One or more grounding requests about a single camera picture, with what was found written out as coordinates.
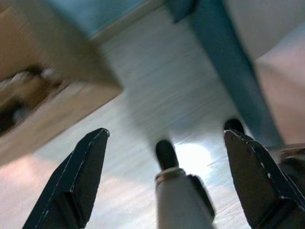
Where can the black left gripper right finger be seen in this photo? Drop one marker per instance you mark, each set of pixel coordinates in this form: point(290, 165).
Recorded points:
point(257, 181)

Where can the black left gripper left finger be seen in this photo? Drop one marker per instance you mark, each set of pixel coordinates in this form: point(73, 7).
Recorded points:
point(83, 176)

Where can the brown wooden nightstand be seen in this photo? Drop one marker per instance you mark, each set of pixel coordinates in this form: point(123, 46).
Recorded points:
point(47, 78)

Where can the beige sheeted bed mattress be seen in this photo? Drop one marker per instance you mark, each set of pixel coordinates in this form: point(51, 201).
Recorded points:
point(281, 71)

